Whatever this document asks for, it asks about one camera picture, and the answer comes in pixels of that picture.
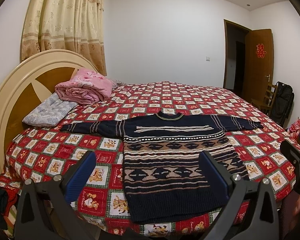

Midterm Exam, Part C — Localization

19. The red double happiness decoration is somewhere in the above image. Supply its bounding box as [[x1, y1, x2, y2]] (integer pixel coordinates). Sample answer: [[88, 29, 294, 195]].
[[256, 43, 267, 59]]

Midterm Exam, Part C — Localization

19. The dark wooden door frame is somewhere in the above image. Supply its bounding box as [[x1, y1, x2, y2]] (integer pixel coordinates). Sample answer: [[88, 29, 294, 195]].
[[223, 19, 251, 95]]

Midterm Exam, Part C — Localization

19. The beige floral curtain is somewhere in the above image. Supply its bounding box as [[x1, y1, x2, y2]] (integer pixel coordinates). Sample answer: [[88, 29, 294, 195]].
[[20, 0, 107, 75]]

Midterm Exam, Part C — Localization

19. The cream and wood headboard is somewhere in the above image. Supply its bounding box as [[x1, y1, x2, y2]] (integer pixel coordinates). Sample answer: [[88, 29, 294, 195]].
[[0, 49, 96, 173]]

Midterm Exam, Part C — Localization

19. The striped pillow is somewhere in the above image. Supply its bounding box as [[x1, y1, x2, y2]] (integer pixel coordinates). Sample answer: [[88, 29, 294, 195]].
[[111, 79, 126, 87]]

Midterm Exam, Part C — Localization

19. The wooden chair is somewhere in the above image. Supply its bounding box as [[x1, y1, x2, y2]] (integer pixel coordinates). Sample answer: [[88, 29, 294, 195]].
[[251, 83, 278, 116]]

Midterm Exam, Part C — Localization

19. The red plaid cloth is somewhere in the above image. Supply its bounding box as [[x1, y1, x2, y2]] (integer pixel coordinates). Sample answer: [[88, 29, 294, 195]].
[[287, 118, 300, 140]]

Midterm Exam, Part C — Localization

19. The grey floral pillow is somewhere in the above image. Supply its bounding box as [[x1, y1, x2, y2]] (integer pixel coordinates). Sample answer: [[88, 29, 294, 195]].
[[22, 93, 78, 127]]

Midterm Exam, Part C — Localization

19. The black bag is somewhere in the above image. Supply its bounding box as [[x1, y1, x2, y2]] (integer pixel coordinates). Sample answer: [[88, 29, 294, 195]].
[[270, 81, 294, 127]]

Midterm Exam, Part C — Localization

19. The red patchwork bear bedspread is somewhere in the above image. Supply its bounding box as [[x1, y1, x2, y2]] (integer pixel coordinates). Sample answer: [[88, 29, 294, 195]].
[[0, 82, 295, 237]]

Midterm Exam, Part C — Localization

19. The brown wooden door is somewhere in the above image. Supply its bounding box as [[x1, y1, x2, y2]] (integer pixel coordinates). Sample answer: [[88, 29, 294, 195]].
[[242, 29, 274, 103]]

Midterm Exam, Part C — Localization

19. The pink folded blanket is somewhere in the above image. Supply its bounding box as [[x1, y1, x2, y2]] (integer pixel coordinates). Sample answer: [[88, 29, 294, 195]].
[[55, 68, 113, 105]]

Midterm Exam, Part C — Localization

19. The navy patterned knit sweater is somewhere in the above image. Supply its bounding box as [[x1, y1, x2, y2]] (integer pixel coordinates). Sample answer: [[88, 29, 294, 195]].
[[61, 112, 262, 224]]

